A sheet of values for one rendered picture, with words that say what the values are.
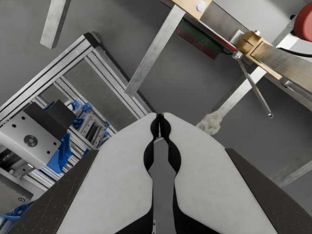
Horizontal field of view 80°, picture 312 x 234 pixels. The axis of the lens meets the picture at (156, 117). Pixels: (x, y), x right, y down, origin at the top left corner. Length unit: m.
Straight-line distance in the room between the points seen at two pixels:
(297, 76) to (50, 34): 0.55
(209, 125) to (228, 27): 0.30
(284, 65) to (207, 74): 1.07
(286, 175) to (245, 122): 1.11
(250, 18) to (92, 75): 0.90
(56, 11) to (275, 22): 0.66
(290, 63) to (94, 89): 1.10
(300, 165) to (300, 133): 1.40
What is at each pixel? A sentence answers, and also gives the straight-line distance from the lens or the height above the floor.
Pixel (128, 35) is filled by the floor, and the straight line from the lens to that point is 1.36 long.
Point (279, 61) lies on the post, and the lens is 0.43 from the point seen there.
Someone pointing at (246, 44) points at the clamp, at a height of 0.87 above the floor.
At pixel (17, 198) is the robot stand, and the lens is 0.64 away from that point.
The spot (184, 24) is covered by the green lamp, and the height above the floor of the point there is 0.70.
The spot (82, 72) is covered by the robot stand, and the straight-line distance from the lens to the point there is 1.28.
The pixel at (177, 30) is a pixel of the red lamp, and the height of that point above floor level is 0.70.
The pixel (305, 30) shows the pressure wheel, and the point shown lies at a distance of 0.52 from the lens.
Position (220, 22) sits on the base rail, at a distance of 0.66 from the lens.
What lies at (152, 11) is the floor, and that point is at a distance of 1.33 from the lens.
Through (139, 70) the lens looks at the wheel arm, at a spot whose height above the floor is 0.83.
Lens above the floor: 1.33
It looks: 58 degrees down
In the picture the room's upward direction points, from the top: 177 degrees counter-clockwise
